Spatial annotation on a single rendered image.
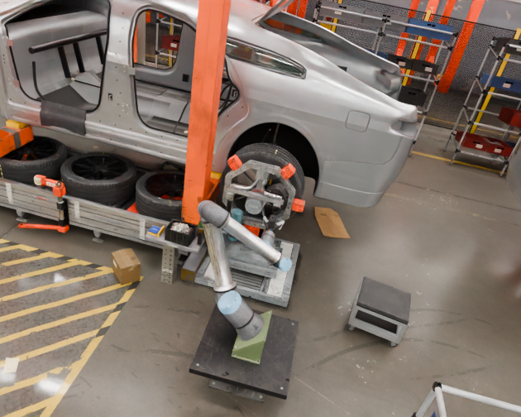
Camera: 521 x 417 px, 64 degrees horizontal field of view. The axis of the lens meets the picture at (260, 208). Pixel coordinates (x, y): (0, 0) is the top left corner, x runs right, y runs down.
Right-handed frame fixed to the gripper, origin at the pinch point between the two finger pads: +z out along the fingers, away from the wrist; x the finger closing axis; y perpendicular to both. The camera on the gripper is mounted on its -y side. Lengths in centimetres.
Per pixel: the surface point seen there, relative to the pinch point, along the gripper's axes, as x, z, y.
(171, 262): -72, -9, 60
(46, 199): -197, 17, 51
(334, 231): 60, 132, 82
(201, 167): -61, 10, -21
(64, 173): -191, 37, 33
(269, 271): 5, 21, 68
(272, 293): 12, 5, 75
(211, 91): -59, 10, -78
